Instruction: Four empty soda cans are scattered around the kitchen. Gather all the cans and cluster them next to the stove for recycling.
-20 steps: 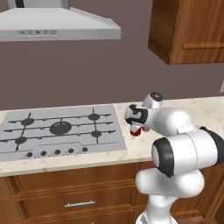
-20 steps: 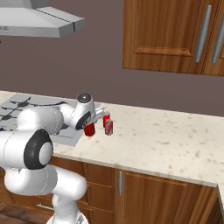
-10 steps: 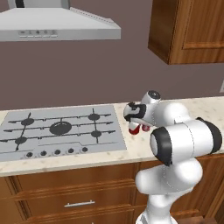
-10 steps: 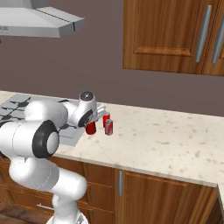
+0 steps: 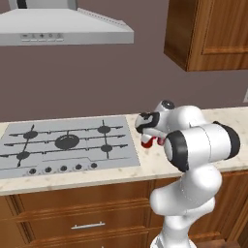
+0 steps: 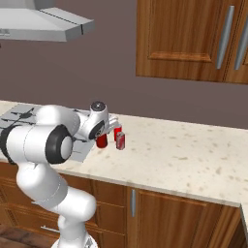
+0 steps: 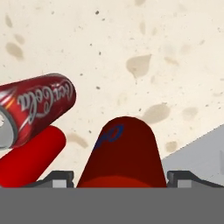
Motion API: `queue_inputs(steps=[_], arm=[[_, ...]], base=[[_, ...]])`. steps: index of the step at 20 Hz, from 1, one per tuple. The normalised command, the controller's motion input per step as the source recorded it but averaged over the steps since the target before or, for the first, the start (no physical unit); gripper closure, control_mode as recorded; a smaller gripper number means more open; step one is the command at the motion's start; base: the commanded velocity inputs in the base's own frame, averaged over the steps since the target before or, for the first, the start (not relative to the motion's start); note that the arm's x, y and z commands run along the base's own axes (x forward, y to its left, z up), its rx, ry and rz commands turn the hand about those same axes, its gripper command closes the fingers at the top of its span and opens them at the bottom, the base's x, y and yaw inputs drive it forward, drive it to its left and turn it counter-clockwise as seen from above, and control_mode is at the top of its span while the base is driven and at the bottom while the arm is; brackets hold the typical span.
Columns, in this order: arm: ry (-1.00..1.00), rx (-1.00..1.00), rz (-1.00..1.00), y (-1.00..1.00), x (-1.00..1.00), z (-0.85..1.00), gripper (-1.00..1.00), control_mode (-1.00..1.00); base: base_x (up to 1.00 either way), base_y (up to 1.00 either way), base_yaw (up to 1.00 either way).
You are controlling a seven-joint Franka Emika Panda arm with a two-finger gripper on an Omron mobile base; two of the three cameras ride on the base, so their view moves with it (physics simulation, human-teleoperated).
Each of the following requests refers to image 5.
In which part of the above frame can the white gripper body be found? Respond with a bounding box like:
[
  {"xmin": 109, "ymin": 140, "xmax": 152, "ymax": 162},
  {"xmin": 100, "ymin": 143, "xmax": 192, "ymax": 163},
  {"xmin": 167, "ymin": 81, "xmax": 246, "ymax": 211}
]
[{"xmin": 140, "ymin": 127, "xmax": 170, "ymax": 143}]

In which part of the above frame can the red soda can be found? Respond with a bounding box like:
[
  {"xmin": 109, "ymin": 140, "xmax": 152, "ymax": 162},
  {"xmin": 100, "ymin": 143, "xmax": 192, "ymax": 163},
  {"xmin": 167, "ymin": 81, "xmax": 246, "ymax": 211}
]
[{"xmin": 140, "ymin": 134, "xmax": 166, "ymax": 150}]

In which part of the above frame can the grey gas hob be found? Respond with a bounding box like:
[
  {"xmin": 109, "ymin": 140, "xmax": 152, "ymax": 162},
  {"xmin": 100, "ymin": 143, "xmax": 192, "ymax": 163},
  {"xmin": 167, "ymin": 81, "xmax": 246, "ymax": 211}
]
[{"xmin": 0, "ymin": 115, "xmax": 141, "ymax": 180}]

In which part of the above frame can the plain wooden drawer front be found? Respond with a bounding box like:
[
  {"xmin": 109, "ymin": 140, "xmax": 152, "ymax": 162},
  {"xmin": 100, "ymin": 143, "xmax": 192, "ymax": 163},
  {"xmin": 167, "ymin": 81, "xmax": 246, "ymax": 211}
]
[{"xmin": 10, "ymin": 181, "xmax": 153, "ymax": 214}]

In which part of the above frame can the brown wooden base cupboard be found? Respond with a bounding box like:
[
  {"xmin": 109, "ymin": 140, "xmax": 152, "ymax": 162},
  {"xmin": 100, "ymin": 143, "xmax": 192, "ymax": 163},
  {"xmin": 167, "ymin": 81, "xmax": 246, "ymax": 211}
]
[{"xmin": 148, "ymin": 170, "xmax": 248, "ymax": 248}]

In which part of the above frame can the brown wooden cupboard door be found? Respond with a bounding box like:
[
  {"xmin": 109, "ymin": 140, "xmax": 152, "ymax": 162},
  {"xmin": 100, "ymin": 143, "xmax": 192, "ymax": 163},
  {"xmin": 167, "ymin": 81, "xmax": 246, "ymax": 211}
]
[{"xmin": 187, "ymin": 0, "xmax": 248, "ymax": 73}]

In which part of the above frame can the low wooden drawer front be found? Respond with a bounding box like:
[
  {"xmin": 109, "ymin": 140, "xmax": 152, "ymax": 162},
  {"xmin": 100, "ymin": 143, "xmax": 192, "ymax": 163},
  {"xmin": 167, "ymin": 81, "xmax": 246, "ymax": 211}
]
[{"xmin": 30, "ymin": 231, "xmax": 150, "ymax": 248}]

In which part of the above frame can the grey range hood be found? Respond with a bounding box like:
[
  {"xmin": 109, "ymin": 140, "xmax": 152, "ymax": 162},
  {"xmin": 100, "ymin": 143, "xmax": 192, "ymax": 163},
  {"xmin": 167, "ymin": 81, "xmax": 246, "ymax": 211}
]
[{"xmin": 0, "ymin": 0, "xmax": 136, "ymax": 47}]

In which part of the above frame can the brown wooden wall cupboard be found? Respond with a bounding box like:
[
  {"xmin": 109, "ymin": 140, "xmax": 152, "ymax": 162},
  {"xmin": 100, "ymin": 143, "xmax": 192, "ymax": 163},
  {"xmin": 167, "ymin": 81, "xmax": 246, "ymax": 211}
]
[{"xmin": 163, "ymin": 0, "xmax": 248, "ymax": 73}]

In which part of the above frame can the wooden drawer front with handle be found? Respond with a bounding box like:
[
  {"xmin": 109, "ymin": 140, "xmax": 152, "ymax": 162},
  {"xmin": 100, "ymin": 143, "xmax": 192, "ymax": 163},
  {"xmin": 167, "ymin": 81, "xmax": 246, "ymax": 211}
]
[{"xmin": 22, "ymin": 204, "xmax": 152, "ymax": 240}]

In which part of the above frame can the silver drawer handle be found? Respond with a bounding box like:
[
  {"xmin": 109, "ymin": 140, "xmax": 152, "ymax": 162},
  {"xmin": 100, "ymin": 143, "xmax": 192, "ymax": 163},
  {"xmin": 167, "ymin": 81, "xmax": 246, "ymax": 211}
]
[{"xmin": 70, "ymin": 221, "xmax": 107, "ymax": 231}]

